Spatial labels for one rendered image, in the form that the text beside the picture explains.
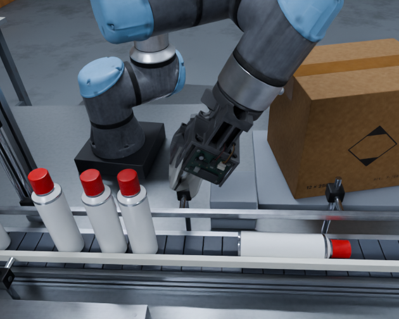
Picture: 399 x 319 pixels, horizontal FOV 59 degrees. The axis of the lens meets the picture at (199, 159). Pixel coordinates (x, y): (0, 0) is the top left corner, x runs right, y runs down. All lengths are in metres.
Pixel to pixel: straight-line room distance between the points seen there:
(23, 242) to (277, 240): 0.52
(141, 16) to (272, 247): 0.46
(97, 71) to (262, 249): 0.55
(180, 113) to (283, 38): 0.84
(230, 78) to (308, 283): 0.43
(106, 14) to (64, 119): 0.91
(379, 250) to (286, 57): 0.48
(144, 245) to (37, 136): 0.67
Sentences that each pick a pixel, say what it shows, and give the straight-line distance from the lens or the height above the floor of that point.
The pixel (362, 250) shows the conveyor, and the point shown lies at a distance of 0.77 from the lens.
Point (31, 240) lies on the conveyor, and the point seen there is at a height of 0.88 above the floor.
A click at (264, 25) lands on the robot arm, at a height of 1.33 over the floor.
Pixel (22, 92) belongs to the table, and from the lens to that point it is 2.93.
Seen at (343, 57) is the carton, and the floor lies 1.12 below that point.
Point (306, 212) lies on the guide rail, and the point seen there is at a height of 0.96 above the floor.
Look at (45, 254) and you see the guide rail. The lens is 0.75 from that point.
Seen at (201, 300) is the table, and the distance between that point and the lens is 0.72.
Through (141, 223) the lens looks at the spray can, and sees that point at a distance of 0.63.
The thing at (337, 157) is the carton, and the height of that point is 0.97.
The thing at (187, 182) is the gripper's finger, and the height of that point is 1.07.
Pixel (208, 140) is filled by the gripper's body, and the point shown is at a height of 1.20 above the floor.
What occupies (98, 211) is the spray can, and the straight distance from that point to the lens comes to 0.63.
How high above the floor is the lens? 1.46
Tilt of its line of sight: 40 degrees down
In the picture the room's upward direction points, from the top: 4 degrees counter-clockwise
